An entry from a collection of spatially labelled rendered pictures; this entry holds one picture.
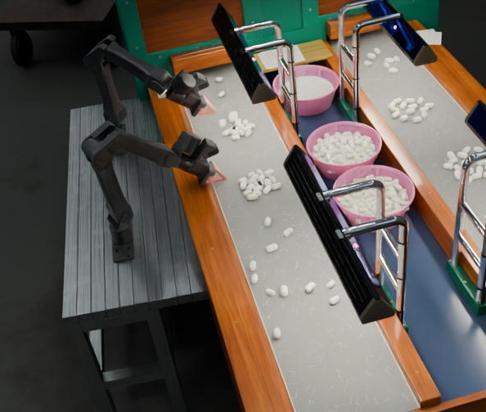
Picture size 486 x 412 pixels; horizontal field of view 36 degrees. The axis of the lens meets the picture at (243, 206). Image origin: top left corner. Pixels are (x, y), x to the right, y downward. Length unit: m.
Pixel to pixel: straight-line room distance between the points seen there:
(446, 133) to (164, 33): 1.20
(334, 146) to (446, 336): 0.89
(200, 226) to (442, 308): 0.79
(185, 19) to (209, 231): 1.07
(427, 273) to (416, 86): 0.95
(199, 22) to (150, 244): 1.04
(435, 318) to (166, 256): 0.88
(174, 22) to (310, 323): 1.50
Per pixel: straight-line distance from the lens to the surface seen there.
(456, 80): 3.05
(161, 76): 2.74
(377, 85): 3.06
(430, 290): 2.31
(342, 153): 2.69
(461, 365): 2.14
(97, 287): 2.45
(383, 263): 2.14
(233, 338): 2.09
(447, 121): 2.86
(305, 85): 3.10
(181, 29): 3.15
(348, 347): 2.08
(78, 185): 2.87
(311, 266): 2.28
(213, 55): 3.15
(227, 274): 2.25
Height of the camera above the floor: 2.37
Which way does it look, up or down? 41 degrees down
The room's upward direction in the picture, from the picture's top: 8 degrees counter-clockwise
